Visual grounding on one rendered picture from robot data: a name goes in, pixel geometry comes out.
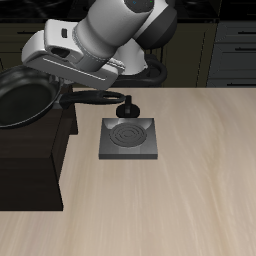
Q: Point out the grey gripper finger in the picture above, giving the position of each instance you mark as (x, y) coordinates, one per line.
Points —
(68, 84)
(56, 82)

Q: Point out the round black knob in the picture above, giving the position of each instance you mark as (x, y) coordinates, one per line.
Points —
(127, 110)

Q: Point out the grey drawer unit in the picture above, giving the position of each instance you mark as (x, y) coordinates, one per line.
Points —
(233, 53)

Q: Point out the dark grey stove plate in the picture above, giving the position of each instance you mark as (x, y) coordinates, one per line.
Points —
(128, 137)

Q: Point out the black frying pan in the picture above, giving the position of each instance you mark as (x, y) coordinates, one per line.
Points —
(23, 100)

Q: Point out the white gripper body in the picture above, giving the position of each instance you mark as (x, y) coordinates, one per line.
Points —
(83, 75)

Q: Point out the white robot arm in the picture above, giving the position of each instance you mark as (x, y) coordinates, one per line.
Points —
(110, 30)

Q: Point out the dark kitchen cupboards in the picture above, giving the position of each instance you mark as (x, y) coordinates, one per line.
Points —
(186, 53)

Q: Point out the dark wooden cabinet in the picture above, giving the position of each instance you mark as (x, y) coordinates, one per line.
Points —
(30, 166)

